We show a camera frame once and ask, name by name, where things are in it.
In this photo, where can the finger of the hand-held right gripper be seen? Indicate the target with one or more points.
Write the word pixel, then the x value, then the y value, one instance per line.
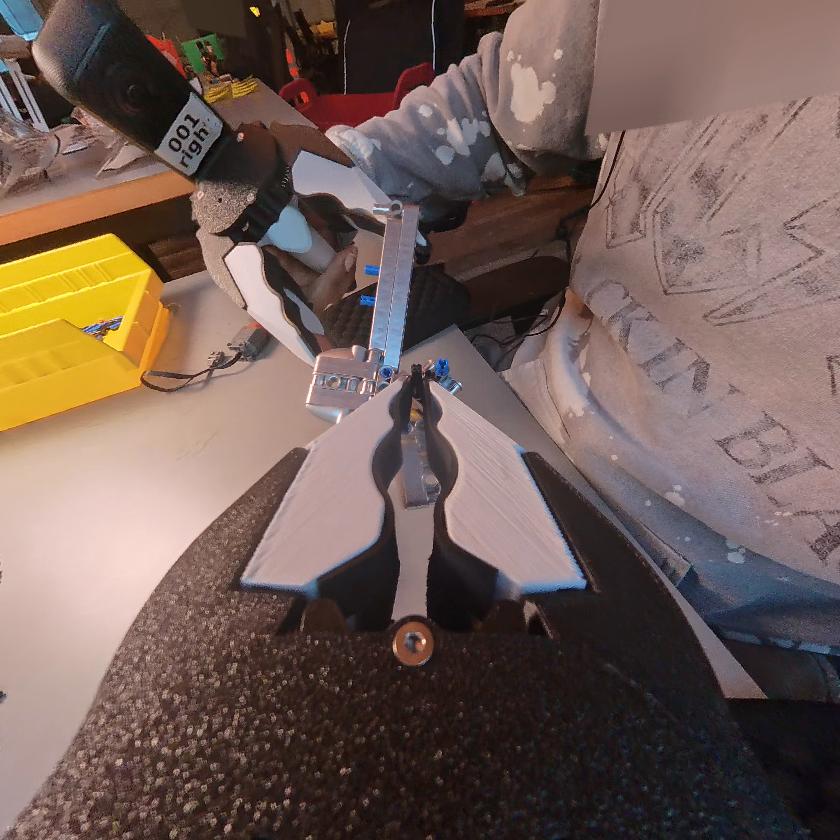
pixel 335 184
pixel 269 289

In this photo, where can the grey desk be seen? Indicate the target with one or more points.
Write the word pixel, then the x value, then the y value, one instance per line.
pixel 118 499

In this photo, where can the grey motor block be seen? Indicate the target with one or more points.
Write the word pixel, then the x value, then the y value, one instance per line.
pixel 250 344

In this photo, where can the yellow plastic bin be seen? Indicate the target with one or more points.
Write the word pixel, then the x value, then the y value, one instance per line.
pixel 66 341

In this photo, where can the grey transparent engine model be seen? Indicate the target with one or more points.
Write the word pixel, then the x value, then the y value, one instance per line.
pixel 394 289

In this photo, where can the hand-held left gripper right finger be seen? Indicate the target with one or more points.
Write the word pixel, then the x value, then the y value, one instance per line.
pixel 519 525

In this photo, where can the black office chair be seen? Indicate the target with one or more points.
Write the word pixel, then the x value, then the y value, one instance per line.
pixel 394 40

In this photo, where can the wooden counter edge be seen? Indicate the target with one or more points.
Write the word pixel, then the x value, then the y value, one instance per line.
pixel 92 204

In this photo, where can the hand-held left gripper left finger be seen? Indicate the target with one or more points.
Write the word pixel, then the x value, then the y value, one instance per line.
pixel 315 525

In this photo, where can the red plastic seat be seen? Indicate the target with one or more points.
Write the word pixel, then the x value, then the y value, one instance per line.
pixel 355 105

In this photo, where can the person's right hand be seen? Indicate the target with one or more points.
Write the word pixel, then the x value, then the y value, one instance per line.
pixel 328 276

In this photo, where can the person's right forearm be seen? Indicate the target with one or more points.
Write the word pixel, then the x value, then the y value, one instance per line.
pixel 446 118

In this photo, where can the black rounded armrest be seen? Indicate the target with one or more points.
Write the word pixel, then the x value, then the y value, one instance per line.
pixel 420 309

